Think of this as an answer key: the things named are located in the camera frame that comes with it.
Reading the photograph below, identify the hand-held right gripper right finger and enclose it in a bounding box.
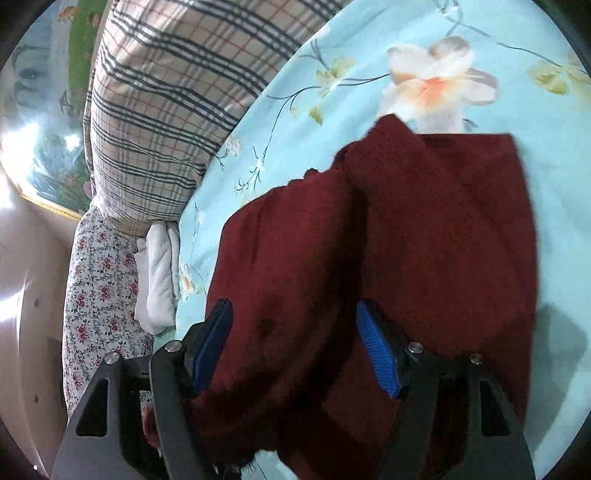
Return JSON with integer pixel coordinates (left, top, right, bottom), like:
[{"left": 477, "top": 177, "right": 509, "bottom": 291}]
[{"left": 355, "top": 300, "right": 536, "bottom": 480}]

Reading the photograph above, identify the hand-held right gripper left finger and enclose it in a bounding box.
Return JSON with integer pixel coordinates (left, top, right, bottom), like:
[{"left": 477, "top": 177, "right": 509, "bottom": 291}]
[{"left": 51, "top": 298, "right": 234, "bottom": 480}]

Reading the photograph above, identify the dark red hooded knit cardigan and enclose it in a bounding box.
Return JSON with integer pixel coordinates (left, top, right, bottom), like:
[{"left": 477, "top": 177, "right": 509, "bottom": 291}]
[{"left": 143, "top": 114, "right": 541, "bottom": 480}]

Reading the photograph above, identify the white folded cloth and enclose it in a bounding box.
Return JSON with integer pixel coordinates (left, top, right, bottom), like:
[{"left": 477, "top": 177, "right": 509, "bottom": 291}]
[{"left": 134, "top": 222, "right": 182, "bottom": 335}]

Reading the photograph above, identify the pink floral bed cover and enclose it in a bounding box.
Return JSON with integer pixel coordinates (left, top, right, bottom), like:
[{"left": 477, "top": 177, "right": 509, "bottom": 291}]
[{"left": 62, "top": 207, "right": 155, "bottom": 416}]

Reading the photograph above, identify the plaid beige quilt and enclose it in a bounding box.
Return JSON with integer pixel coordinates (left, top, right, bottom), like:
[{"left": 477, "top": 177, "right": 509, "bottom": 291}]
[{"left": 83, "top": 0, "right": 352, "bottom": 236}]

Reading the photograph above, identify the light blue floral bed sheet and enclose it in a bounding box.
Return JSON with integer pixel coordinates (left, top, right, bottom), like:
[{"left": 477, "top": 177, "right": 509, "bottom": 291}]
[{"left": 152, "top": 0, "right": 591, "bottom": 480}]

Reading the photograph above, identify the framed landscape painting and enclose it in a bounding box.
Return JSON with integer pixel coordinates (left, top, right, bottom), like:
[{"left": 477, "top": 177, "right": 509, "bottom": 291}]
[{"left": 0, "top": 0, "right": 112, "bottom": 222}]

